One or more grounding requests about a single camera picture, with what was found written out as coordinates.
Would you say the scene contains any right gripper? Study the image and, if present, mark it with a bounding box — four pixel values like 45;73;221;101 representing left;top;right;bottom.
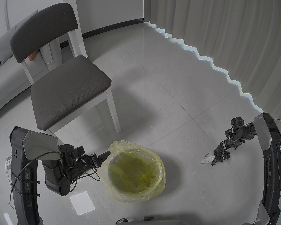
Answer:
220;139;237;152

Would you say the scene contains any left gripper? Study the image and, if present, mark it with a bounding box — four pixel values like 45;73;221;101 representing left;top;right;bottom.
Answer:
82;150;111;172

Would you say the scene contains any black plastic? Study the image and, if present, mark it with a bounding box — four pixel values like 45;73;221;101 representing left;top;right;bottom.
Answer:
210;149;231;166

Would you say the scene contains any yellow plastic bag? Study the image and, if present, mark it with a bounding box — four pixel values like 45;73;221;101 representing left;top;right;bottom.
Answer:
103;141;166;203

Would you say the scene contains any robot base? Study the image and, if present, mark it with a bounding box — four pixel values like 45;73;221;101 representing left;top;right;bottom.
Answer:
114;216;191;225

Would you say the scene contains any white trash bin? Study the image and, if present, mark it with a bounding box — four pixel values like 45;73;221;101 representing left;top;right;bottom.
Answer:
107;149;165;197

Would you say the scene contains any clear printed wrapper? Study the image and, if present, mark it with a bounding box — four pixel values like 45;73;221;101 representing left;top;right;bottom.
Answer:
200;152;216;165

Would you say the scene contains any grey and white chair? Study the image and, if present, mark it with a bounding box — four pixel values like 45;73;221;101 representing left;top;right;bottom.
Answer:
10;3;121;137

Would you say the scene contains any white curtain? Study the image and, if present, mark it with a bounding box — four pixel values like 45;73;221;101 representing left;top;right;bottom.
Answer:
144;0;281;123

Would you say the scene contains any pale grey sofa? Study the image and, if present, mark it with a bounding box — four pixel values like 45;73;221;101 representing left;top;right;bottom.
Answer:
0;10;73;110

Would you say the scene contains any orange cushion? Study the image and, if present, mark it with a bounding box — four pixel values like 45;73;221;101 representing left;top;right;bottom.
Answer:
28;51;41;62

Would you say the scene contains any black cable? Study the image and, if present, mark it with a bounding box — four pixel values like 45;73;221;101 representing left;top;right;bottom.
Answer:
9;151;61;205
70;163;102;183

